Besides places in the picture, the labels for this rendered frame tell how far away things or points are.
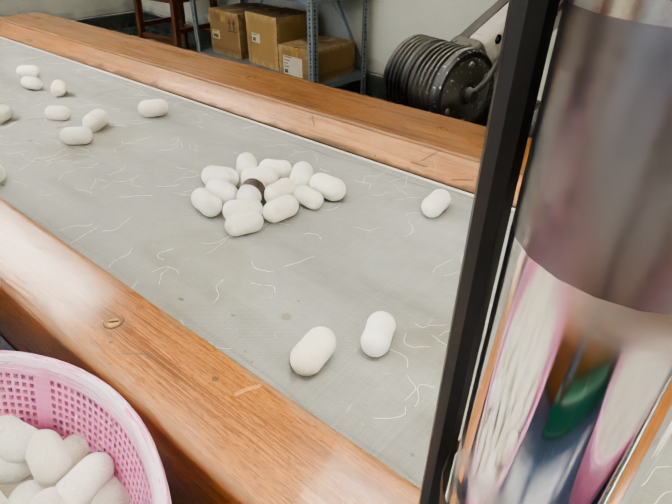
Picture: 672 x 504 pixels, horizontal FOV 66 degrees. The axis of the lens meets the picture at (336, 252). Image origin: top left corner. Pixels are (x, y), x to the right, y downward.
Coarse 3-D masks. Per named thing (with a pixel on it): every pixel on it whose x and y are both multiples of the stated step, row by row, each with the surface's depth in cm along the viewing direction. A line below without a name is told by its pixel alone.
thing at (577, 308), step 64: (512, 0) 5; (576, 0) 4; (640, 0) 3; (512, 64) 5; (576, 64) 4; (640, 64) 4; (512, 128) 5; (576, 128) 4; (640, 128) 4; (512, 192) 6; (576, 192) 4; (640, 192) 4; (512, 256) 5; (576, 256) 4; (640, 256) 4; (512, 320) 6; (576, 320) 5; (640, 320) 4; (448, 384) 8; (512, 384) 6; (576, 384) 5; (640, 384) 5; (448, 448) 8; (512, 448) 6; (576, 448) 6; (640, 448) 5
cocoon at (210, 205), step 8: (200, 192) 46; (208, 192) 46; (192, 200) 46; (200, 200) 45; (208, 200) 45; (216, 200) 45; (200, 208) 45; (208, 208) 45; (216, 208) 45; (208, 216) 45
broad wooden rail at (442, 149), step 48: (48, 48) 92; (96, 48) 86; (144, 48) 85; (192, 96) 71; (240, 96) 67; (288, 96) 66; (336, 96) 66; (336, 144) 58; (384, 144) 55; (432, 144) 53; (480, 144) 53; (528, 144) 53
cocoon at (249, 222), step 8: (232, 216) 42; (240, 216) 43; (248, 216) 43; (256, 216) 43; (232, 224) 42; (240, 224) 42; (248, 224) 43; (256, 224) 43; (232, 232) 42; (240, 232) 43; (248, 232) 43
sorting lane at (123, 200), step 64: (0, 64) 86; (64, 64) 86; (0, 128) 63; (128, 128) 63; (192, 128) 63; (256, 128) 63; (0, 192) 49; (64, 192) 50; (128, 192) 50; (192, 192) 50; (384, 192) 50; (448, 192) 50; (128, 256) 41; (192, 256) 41; (256, 256) 41; (320, 256) 41; (384, 256) 41; (448, 256) 41; (192, 320) 35; (256, 320) 35; (320, 320) 35; (448, 320) 35; (320, 384) 30; (384, 384) 30; (384, 448) 27
